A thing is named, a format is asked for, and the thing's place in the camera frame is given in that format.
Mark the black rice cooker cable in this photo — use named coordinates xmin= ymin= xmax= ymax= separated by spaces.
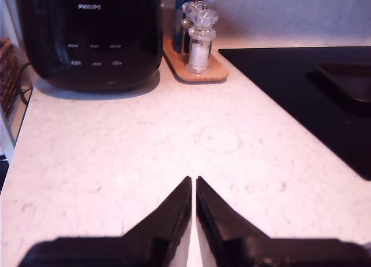
xmin=17 ymin=60 xmax=34 ymax=104

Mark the blue can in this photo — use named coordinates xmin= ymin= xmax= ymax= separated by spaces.
xmin=173 ymin=0 xmax=203 ymax=55

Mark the woven wicker basket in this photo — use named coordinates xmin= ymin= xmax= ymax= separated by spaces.
xmin=0 ymin=37 xmax=23 ymax=117

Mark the black glass cooktop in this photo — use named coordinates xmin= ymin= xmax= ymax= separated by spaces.
xmin=217 ymin=46 xmax=371 ymax=181

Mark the wooden tray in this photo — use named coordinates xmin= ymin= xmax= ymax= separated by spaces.
xmin=162 ymin=38 xmax=230 ymax=83

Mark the black baking tray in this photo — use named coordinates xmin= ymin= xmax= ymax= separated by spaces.
xmin=307 ymin=61 xmax=371 ymax=117

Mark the clear pepper grinder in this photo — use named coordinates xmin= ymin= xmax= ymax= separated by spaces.
xmin=181 ymin=0 xmax=203 ymax=59

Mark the clear salt grinder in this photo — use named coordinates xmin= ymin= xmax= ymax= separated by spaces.
xmin=187 ymin=5 xmax=219 ymax=74

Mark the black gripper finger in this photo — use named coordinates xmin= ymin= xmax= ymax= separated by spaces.
xmin=196 ymin=175 xmax=272 ymax=267
xmin=122 ymin=176 xmax=192 ymax=267

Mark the black rice cooker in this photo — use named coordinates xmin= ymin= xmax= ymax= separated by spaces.
xmin=16 ymin=0 xmax=163 ymax=92

